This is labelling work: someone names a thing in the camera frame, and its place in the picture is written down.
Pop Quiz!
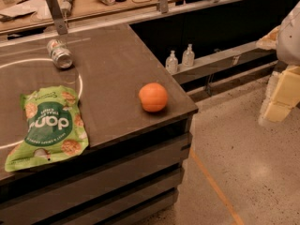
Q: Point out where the green rice chip bag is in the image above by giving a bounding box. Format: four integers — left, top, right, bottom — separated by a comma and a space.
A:
5, 85, 89, 172

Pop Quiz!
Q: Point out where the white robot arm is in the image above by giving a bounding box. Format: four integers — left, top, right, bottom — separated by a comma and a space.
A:
277, 2, 300, 66

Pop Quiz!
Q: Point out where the orange fruit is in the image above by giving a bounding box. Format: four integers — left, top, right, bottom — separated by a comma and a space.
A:
139, 82, 168, 113

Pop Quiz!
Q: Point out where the clear sanitizer bottle left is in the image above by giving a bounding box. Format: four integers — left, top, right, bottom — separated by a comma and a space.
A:
165, 51, 178, 74

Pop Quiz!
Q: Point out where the clear sanitizer bottle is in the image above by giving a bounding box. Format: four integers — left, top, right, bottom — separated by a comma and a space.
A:
182, 44, 195, 67
165, 51, 178, 74

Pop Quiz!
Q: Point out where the clear sanitizer bottle right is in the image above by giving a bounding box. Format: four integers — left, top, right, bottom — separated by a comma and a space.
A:
182, 44, 195, 67

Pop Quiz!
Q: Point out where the dark drawer cabinet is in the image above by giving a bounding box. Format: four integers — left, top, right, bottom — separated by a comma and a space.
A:
0, 106, 198, 225

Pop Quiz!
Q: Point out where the silver soda can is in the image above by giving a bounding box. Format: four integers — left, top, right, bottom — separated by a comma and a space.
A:
47, 39, 72, 68

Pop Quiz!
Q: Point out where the white papers stack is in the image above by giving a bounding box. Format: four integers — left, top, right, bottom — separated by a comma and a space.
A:
0, 0, 51, 22

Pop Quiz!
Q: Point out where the grey metal bracket post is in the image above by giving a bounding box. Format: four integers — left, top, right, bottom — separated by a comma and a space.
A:
45, 0, 68, 35

